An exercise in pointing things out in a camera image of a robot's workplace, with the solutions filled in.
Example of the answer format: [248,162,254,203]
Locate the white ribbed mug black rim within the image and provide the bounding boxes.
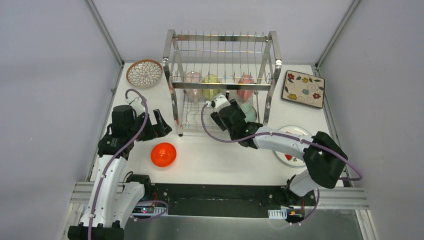
[220,75,238,101]

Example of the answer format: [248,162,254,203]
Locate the mint green bowl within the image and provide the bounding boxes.
[240,103,257,122]

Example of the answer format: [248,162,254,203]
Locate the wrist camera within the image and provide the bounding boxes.
[125,97,145,117]
[211,93,231,112]

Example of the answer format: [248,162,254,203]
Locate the stainless steel dish rack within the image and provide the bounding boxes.
[162,29,282,137]

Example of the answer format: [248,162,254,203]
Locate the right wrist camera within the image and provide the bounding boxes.
[211,93,231,112]

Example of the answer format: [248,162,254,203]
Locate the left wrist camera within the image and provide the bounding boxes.
[125,97,145,117]

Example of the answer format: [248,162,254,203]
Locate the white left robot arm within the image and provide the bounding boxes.
[67,104,172,240]

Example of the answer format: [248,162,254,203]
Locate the brown floral round plate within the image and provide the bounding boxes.
[125,59,164,89]

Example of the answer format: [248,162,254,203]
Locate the pink mug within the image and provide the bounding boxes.
[236,74,256,102]

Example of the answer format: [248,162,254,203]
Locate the square floral plate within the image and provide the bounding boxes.
[281,70,326,109]

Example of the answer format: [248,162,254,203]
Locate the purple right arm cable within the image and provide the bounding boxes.
[200,100,364,229]

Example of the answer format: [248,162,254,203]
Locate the orange plastic bowl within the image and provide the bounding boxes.
[150,142,177,168]

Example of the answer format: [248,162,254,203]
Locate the light green mug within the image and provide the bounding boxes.
[202,74,221,102]

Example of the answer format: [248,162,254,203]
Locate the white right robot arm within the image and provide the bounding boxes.
[205,95,347,205]

